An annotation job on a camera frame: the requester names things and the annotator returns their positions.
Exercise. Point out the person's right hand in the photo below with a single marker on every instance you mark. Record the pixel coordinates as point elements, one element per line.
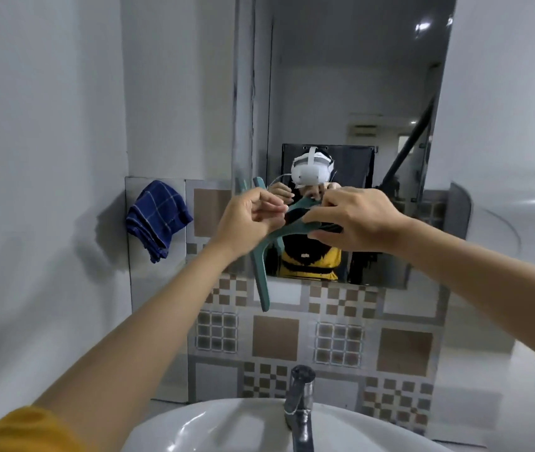
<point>366,221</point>

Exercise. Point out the person's left hand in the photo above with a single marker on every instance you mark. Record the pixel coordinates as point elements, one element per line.
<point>241,221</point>

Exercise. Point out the person's left thumb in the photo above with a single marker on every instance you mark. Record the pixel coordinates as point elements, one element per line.
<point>278,217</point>

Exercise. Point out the person's right thumb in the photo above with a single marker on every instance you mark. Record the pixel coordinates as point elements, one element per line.
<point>326,234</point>

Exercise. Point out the teal squeegee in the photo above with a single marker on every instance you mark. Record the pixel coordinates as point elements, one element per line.
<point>263,287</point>

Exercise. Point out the person's left forearm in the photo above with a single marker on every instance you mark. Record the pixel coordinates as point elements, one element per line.
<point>135,338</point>

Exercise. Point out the person's right forearm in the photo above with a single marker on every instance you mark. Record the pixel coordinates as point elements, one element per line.
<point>489,268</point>

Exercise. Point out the blue checkered cloth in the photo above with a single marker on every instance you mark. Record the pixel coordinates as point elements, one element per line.
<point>157,221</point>

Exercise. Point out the chrome faucet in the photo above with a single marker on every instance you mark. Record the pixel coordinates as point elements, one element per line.
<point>298,400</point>

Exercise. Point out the white sink basin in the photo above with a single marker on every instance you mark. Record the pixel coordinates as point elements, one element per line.
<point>211,428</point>

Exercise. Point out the yellow sleeve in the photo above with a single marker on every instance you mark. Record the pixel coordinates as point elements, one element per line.
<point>18,430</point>

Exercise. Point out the wall mirror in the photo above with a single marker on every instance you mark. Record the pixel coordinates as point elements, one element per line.
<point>357,89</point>

